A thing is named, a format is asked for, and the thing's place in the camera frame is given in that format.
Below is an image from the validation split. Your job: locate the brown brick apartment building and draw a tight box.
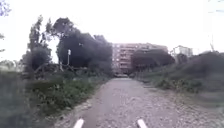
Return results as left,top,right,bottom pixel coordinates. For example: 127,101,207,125
111,42,169,76

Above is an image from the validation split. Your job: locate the large dark tree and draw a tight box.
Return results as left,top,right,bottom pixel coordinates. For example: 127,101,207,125
52,17,114,75

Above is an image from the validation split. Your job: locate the grey gravel path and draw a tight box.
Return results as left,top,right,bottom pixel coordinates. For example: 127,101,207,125
53,77,224,128

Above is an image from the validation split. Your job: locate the dark round tree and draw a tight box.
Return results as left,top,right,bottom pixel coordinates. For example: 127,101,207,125
130,48,176,72

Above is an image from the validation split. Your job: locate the sign on pole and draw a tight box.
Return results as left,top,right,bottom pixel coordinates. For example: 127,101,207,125
66,49,72,67

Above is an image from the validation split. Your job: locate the robot's own part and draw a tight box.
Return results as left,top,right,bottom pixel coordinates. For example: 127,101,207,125
73,118,85,128
136,118,148,128

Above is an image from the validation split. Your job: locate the green weedy verge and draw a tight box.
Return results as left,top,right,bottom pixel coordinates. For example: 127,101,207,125
0,68,111,128

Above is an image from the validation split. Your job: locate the pale building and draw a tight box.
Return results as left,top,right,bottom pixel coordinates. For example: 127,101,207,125
170,45,194,64

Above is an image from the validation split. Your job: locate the tall thin tree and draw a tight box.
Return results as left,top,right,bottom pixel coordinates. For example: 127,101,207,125
20,14,54,73

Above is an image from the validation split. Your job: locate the grassy overgrown bank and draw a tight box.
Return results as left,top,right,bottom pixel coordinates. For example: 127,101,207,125
133,50,224,108

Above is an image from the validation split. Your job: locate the dark bush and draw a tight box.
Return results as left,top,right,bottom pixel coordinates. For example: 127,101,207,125
0,59,18,73

